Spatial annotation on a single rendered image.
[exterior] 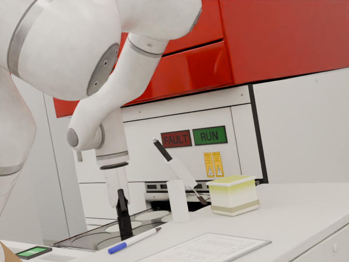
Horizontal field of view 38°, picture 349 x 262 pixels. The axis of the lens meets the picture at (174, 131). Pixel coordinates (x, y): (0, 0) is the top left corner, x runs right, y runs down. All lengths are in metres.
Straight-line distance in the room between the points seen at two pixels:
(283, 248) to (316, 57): 0.94
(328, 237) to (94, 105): 0.60
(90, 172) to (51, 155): 3.04
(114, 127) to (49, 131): 3.56
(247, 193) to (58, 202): 3.98
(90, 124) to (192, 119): 0.35
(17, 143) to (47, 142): 4.22
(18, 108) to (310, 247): 0.48
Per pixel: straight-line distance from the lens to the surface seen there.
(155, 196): 1.58
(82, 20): 0.57
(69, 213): 4.82
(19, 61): 0.59
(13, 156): 0.66
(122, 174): 1.27
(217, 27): 1.29
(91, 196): 1.86
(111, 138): 1.27
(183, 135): 1.46
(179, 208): 1.03
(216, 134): 1.38
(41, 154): 4.99
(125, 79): 1.18
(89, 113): 1.19
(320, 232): 0.86
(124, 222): 1.32
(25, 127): 0.66
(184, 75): 1.36
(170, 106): 1.48
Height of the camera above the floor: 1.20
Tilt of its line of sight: 3 degrees down
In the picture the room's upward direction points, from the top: 10 degrees counter-clockwise
